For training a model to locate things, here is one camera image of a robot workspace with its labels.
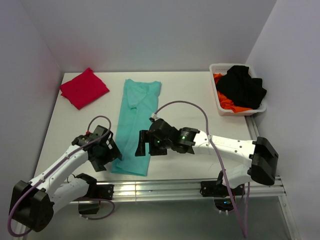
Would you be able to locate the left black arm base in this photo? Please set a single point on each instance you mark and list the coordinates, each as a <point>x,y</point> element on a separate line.
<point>91,204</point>

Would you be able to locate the black t-shirt in basket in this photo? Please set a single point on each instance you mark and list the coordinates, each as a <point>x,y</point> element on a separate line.
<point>242,89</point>

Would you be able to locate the folded red t-shirt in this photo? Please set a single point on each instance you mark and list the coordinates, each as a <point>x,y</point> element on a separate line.
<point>83,89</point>

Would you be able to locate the aluminium mounting rail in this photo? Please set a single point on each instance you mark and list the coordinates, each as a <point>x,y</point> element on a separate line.
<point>184,189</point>

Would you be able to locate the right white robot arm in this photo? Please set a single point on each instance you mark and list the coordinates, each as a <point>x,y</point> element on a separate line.
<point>257,158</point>

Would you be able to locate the white plastic basket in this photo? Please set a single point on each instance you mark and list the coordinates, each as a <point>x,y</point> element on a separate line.
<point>222,68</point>

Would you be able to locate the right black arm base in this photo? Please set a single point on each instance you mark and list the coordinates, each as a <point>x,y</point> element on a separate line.
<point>219,192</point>

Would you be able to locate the orange t-shirt in basket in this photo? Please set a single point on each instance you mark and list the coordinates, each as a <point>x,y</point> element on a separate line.
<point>228,104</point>

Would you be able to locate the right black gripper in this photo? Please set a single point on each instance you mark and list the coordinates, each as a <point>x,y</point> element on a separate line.
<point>146,136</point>

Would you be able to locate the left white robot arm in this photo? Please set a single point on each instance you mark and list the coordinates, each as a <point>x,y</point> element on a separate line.
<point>34,203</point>

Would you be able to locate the teal t-shirt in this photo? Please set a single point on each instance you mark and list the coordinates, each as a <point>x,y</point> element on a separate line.
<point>139,102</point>

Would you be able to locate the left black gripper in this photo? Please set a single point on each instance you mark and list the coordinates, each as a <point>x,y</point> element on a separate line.
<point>112,153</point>

